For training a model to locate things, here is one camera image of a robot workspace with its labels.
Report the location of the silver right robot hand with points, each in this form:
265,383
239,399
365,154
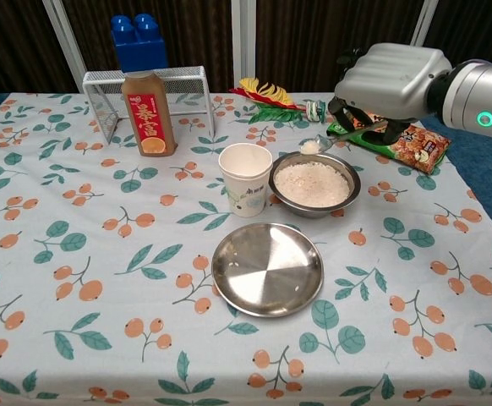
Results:
394,80

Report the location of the metal spoon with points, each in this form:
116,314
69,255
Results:
323,144

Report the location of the metal bowl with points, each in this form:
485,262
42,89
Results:
313,211

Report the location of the white paper cup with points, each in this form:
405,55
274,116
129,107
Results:
246,194

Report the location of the green orange snack bag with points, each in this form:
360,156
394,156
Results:
417,153

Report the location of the colourful feather shuttlecock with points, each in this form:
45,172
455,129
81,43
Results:
271,97

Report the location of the round metal plate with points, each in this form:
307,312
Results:
271,275

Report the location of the brown drink bottle red label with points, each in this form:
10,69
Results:
149,118

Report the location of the blue building block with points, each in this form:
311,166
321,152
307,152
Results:
142,46

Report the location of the floral patterned tablecloth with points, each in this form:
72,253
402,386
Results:
102,254

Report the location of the dark partition panel white frame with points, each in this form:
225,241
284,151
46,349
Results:
313,38
195,38
474,25
9,46

